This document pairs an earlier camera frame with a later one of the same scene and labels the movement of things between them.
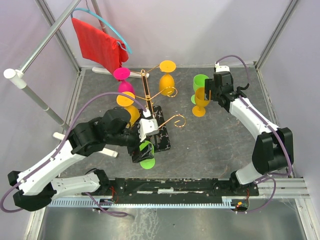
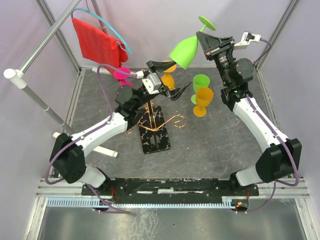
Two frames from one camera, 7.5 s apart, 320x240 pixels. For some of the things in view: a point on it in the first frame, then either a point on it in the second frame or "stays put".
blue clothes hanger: (101, 20) stays put
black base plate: (179, 188) stays put
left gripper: (134, 151) -> (173, 94)
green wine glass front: (147, 164) -> (184, 53)
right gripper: (209, 85) -> (211, 44)
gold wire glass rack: (161, 142) stays put
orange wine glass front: (167, 83) stays put
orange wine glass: (199, 110) stays put
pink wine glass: (122, 74) stays put
